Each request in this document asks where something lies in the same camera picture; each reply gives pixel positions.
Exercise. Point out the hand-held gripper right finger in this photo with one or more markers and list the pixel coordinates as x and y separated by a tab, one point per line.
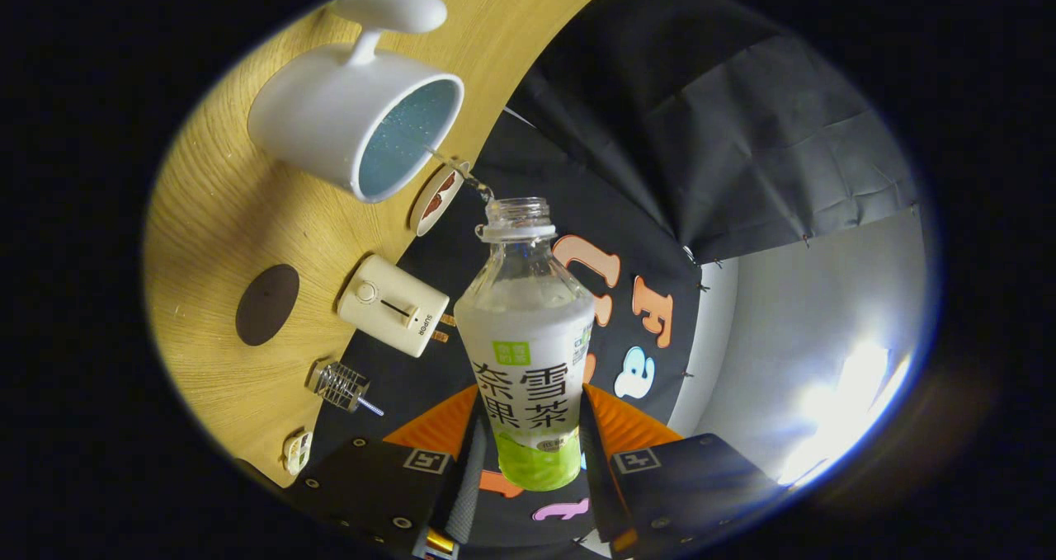
596	486

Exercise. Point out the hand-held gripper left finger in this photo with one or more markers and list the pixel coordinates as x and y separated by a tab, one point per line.
470	486

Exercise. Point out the clear juice bottle white label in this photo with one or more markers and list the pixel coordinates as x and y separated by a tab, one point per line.
528	337

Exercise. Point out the dark brown round coaster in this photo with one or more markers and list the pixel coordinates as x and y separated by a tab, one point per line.
267	305

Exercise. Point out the white cup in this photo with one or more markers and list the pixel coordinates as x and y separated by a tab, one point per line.
330	106

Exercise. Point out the striped straw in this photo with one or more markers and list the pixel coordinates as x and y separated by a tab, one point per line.
371	407

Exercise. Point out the white divided dish with beans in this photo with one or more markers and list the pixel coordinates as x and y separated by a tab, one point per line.
297	451

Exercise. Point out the cream toaster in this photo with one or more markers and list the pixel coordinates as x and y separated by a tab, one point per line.
388	304

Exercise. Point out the cream round plate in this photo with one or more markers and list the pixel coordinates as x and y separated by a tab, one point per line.
425	218

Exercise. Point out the red-brown food piece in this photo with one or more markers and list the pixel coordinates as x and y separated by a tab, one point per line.
431	206
446	184

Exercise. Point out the wooden table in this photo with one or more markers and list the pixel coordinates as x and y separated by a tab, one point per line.
214	214

